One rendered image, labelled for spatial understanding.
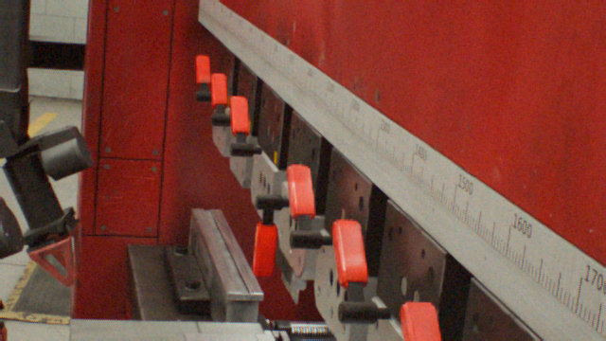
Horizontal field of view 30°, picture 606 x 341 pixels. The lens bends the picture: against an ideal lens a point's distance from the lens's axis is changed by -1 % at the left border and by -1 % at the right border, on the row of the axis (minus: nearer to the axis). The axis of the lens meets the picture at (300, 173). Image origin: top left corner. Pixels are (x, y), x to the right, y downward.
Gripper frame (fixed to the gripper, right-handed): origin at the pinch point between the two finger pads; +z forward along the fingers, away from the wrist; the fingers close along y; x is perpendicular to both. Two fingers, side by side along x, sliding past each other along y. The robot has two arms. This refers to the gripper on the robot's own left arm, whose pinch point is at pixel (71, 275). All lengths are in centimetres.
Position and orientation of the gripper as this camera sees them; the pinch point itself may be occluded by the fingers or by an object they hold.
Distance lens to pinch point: 175.0
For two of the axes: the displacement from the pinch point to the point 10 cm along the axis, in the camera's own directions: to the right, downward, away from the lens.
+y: 0.0, -2.2, 9.7
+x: -9.3, 3.5, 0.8
